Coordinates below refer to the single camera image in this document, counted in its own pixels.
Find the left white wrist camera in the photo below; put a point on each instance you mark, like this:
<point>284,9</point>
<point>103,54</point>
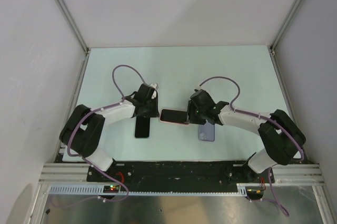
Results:
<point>153,90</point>

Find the black phone purple frame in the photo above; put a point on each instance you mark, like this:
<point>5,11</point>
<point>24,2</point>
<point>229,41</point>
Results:
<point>173,116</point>

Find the right small circuit board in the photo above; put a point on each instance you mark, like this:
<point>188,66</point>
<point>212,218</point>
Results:
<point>254,194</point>

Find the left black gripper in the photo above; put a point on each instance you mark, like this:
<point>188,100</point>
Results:
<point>155,113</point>

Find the left aluminium frame post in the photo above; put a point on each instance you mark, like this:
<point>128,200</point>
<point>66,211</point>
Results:
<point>72,24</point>

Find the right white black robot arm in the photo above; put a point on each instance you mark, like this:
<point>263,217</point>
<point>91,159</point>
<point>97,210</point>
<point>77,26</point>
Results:
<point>281,137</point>

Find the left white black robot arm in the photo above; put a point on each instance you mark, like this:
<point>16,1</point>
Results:
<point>82,131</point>

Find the right aluminium frame post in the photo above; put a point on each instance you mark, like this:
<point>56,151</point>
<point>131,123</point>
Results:
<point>290,16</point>

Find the small circuit board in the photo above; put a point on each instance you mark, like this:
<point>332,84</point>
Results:
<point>111,189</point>
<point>254,194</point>

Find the lilac phone case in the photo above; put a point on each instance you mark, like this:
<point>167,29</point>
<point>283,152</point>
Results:
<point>207,132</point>

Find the black phone teal frame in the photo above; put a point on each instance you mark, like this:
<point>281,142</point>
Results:
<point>142,128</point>

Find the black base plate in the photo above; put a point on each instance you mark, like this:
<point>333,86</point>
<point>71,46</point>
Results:
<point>137,172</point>

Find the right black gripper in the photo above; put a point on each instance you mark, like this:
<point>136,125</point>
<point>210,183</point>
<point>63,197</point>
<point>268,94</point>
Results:
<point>191,117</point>

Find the left small circuit board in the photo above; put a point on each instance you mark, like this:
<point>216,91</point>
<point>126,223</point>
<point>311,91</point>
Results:
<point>111,189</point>

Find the aluminium frame post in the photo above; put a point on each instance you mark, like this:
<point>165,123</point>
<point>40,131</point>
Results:
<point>290,16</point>
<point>72,24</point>

